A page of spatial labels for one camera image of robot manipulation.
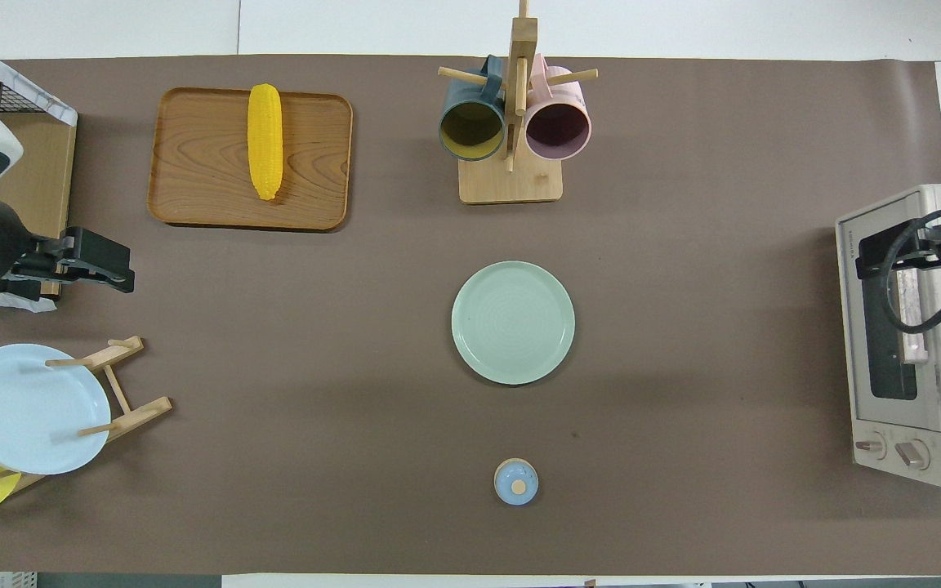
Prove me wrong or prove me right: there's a dark blue mug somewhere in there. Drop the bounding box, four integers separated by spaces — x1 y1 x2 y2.
438 56 507 163

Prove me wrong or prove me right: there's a yellow corn cob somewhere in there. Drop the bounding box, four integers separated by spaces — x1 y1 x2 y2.
248 83 284 202

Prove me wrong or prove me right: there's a pale green plate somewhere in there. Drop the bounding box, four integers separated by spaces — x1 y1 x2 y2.
451 261 576 386

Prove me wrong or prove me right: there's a wooden mug tree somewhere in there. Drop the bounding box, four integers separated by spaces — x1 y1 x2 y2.
438 0 600 205

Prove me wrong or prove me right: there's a light blue plate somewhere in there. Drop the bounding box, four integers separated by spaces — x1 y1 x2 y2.
0 344 112 475

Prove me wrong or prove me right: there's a brown wooden tray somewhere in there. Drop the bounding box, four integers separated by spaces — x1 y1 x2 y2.
147 87 354 232

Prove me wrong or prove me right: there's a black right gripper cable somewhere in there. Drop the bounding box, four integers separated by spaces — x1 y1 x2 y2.
885 206 941 334

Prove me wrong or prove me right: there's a brown table mat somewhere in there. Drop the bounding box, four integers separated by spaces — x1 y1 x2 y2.
0 56 941 575

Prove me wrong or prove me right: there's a black wire basket shelf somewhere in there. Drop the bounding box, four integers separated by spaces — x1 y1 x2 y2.
0 64 78 296

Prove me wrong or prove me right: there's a black wire basket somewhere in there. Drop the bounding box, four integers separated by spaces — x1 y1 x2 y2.
0 49 63 115

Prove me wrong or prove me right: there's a wooden plate rack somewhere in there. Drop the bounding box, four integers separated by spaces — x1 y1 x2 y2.
0 336 173 495

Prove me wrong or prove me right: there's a white checked cloth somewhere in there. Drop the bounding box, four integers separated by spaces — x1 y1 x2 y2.
0 31 79 127

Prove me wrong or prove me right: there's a small blue round lid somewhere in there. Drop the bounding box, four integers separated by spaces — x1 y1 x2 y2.
493 458 539 506

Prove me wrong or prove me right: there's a glass oven door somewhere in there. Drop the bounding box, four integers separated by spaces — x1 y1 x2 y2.
838 194 941 432

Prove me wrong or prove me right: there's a pink mug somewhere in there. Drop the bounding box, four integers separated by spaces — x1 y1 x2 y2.
524 54 593 162

